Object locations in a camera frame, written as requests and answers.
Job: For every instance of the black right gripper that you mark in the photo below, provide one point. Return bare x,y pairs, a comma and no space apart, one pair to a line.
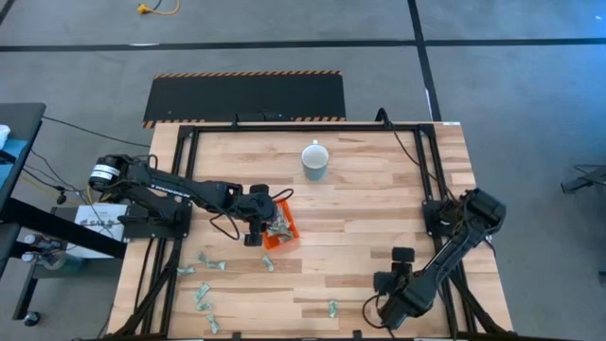
402,256

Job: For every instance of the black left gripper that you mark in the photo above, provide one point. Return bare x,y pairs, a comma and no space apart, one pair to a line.
258,208

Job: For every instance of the green white candy packet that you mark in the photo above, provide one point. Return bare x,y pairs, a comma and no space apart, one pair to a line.
202,292
216,265
279,219
268,263
185,270
202,257
213,324
204,307

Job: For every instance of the green cloth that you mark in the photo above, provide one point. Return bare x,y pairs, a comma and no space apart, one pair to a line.
284,233
333,309

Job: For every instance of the orange plastic basket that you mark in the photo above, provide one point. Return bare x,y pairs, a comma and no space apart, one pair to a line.
279,245

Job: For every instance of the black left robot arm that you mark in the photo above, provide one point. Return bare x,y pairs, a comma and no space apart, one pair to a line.
189,189

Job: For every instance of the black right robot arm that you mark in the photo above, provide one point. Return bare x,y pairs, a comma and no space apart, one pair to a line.
454,246

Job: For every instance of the teal mug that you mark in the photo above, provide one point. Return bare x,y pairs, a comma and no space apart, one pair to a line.
315,158

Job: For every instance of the small black device box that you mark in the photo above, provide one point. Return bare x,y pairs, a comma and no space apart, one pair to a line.
258,117

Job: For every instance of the black hazard-striped floor mat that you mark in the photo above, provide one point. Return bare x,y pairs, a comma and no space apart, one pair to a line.
246,97

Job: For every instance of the white printed box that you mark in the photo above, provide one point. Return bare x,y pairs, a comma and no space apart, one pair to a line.
101,220

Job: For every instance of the black stand base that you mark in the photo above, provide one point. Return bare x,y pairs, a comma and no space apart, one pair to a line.
587,180

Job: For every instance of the black desk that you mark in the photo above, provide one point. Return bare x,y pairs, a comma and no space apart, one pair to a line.
19,118

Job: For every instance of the black frame bracket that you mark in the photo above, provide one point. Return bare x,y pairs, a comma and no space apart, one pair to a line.
235,335
357,335

